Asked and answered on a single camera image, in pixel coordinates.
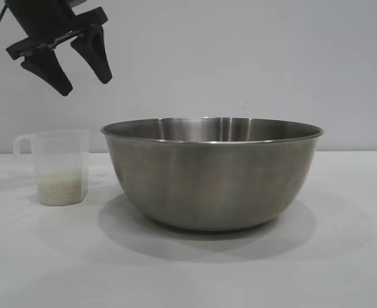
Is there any translucent plastic measuring cup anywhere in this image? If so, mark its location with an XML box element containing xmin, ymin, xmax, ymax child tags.
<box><xmin>12</xmin><ymin>130</ymin><xmax>90</xmax><ymax>207</ymax></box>

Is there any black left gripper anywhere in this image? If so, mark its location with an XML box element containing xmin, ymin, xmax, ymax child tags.
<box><xmin>5</xmin><ymin>0</ymin><xmax>113</xmax><ymax>97</ymax></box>

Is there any white raw rice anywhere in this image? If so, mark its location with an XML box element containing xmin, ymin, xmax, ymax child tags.
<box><xmin>37</xmin><ymin>169</ymin><xmax>81</xmax><ymax>206</ymax></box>

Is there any stainless steel mixing bowl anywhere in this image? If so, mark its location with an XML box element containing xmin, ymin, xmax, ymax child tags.
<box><xmin>100</xmin><ymin>117</ymin><xmax>324</xmax><ymax>232</ymax></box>

